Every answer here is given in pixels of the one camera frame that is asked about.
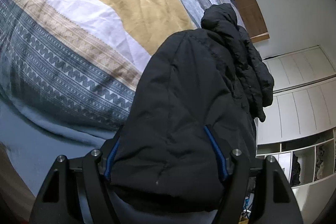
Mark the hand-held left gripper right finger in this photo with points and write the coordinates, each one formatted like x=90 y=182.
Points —
x=219 y=158

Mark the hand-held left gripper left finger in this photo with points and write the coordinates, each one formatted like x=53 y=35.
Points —
x=110 y=161

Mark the black puffer coat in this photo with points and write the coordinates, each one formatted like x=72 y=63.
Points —
x=183 y=108

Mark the dark folded clothes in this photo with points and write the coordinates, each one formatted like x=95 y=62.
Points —
x=296 y=169

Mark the pile of mixed clothes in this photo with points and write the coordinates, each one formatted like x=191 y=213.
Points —
x=323 y=161

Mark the white open shelf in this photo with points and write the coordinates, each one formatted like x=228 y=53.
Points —
x=286 y=148

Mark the white wardrobe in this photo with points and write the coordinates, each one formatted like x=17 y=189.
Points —
x=302 y=98

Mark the striped duvet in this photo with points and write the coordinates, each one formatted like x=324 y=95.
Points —
x=78 y=16

